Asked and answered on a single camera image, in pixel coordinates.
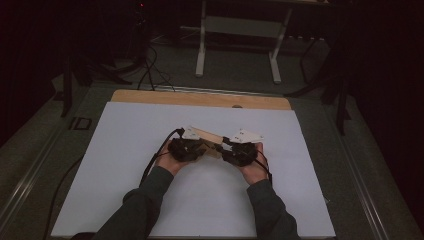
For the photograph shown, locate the white metal table frame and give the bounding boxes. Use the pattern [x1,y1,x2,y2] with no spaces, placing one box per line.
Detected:
[195,0,294,85]

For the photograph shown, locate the person's left hand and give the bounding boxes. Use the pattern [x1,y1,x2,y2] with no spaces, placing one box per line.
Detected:
[154,139,193,176]

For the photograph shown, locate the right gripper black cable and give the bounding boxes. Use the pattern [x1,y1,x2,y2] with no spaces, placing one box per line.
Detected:
[254,149,274,188]

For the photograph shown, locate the metal floor rail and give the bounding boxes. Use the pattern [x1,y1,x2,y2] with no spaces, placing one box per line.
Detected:
[0,126,66,228]
[324,106,391,240]

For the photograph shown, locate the person's right hand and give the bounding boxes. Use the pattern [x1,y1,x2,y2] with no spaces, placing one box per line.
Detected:
[237,142,270,186]

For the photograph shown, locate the white table mat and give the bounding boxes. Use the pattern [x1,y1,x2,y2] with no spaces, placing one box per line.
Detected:
[51,101,336,238]

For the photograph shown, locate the floor outlet box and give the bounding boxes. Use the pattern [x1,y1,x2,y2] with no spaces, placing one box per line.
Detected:
[68,116,93,131]

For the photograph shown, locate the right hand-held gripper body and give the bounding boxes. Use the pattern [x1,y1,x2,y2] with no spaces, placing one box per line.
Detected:
[221,128,265,167]

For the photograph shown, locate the black floor cables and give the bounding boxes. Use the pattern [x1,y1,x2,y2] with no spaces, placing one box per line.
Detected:
[137,41,177,93]

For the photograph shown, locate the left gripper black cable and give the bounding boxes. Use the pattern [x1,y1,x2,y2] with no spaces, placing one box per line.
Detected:
[139,127,186,188]

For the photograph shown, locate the wooden puzzle frame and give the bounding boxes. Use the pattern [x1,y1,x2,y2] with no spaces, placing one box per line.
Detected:
[194,128,228,160]

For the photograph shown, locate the black floor cable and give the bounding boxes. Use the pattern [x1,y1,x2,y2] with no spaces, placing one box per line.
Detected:
[42,155,85,240]

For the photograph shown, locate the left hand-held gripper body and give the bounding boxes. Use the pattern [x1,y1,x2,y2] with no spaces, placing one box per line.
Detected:
[168,125,209,163]

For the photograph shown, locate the black stand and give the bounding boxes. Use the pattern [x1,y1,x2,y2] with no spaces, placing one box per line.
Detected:
[284,33,353,136]

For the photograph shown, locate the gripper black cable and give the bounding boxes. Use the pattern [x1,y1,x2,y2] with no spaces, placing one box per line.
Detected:
[254,149,274,188]
[139,127,186,188]

